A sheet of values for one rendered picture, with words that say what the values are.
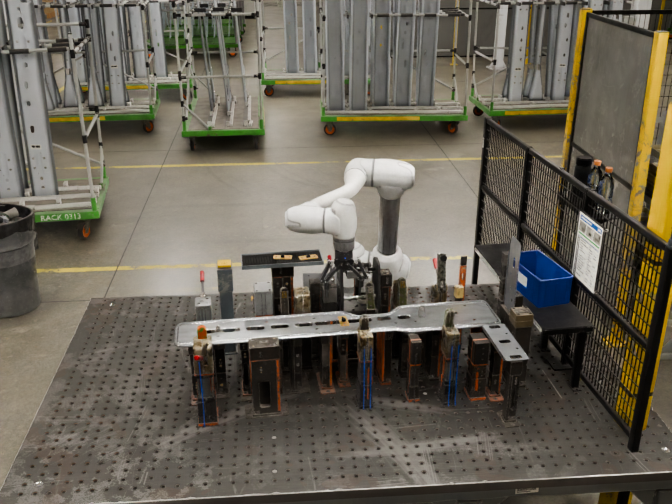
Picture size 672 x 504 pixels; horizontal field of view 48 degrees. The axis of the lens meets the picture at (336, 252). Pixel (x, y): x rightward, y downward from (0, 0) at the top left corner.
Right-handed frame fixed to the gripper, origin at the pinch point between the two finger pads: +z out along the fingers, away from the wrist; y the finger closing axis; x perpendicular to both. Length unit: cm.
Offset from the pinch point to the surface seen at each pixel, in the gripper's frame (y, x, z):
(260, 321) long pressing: 35.0, -5.2, 13.5
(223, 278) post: 50, -30, 4
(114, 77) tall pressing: 183, -756, 47
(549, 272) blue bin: -97, -14, 4
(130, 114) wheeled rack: 163, -717, 88
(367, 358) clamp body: -6.3, 22.0, 19.1
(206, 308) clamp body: 57, -12, 9
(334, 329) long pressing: 4.8, 6.4, 13.5
